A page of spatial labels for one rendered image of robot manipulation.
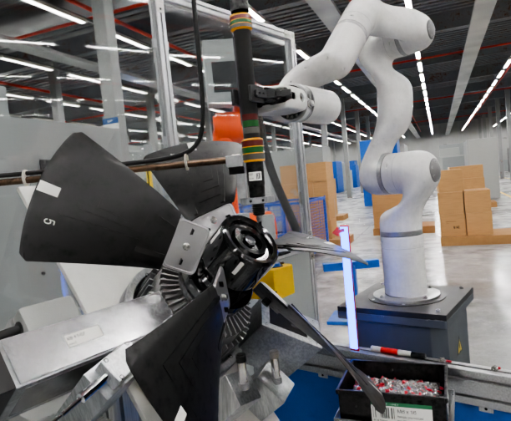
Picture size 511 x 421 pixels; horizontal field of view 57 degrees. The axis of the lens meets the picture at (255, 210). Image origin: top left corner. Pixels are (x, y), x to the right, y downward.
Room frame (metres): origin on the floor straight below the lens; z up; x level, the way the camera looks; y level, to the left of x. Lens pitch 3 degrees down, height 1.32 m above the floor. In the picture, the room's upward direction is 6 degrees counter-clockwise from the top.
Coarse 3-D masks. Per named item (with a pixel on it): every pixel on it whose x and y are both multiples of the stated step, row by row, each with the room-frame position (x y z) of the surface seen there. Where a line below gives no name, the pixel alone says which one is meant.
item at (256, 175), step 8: (232, 0) 0.92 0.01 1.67; (240, 0) 0.92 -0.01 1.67; (232, 8) 0.92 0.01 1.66; (240, 8) 0.95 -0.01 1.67; (248, 8) 0.93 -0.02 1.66; (248, 168) 0.92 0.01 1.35; (256, 168) 0.92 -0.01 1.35; (248, 176) 0.93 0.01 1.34; (256, 176) 0.92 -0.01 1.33; (264, 176) 0.93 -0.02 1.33; (248, 184) 0.93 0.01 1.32; (256, 184) 0.92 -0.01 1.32; (264, 184) 0.93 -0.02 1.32; (256, 192) 0.92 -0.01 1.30; (264, 192) 0.93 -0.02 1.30; (256, 208) 0.92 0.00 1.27; (264, 208) 0.93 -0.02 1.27
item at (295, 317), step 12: (288, 312) 0.85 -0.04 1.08; (300, 312) 0.81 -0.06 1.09; (300, 324) 0.85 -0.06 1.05; (312, 336) 0.86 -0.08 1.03; (324, 336) 0.81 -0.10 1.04; (336, 348) 0.80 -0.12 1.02; (360, 372) 0.82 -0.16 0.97; (360, 384) 0.71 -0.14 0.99; (372, 396) 0.72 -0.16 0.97; (384, 408) 0.72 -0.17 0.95
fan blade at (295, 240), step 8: (288, 232) 1.17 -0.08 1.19; (296, 232) 1.17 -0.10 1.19; (280, 240) 1.08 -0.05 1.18; (288, 240) 1.08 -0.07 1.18; (296, 240) 1.09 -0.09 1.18; (304, 240) 1.10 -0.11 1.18; (312, 240) 1.10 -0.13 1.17; (320, 240) 1.13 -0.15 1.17; (280, 248) 0.95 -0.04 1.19; (288, 248) 0.93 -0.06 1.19; (296, 248) 0.94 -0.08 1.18; (304, 248) 0.96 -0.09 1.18; (312, 248) 0.98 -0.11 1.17; (320, 248) 1.00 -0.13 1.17; (328, 248) 1.03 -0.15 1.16; (336, 248) 1.06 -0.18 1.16; (344, 256) 1.00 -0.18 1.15; (352, 256) 1.03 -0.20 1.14
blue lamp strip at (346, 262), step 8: (344, 232) 1.20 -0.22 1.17; (344, 240) 1.20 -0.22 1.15; (344, 248) 1.20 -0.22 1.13; (344, 264) 1.21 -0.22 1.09; (344, 272) 1.21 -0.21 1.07; (352, 288) 1.20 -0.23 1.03; (352, 296) 1.20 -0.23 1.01; (352, 304) 1.20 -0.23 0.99; (352, 312) 1.20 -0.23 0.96; (352, 320) 1.20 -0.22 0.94; (352, 328) 1.20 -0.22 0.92; (352, 336) 1.20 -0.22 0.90; (352, 344) 1.20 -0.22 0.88
